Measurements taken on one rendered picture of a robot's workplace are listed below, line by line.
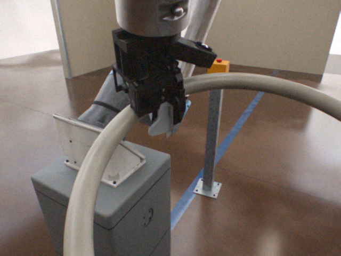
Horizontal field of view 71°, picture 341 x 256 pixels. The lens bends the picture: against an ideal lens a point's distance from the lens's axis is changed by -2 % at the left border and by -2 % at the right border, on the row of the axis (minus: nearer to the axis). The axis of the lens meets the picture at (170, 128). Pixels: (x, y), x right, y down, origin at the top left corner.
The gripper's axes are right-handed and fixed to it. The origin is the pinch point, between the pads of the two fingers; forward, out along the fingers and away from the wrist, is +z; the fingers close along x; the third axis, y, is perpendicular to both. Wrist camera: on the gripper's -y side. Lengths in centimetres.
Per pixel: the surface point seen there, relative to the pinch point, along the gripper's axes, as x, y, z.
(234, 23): -345, -471, 242
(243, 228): 15, -64, 140
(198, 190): -31, -64, 154
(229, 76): 3.8, -11.5, -8.5
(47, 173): -38, 25, 48
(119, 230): -4, 14, 49
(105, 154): 6.1, 13.9, -8.0
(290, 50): -203, -520, 258
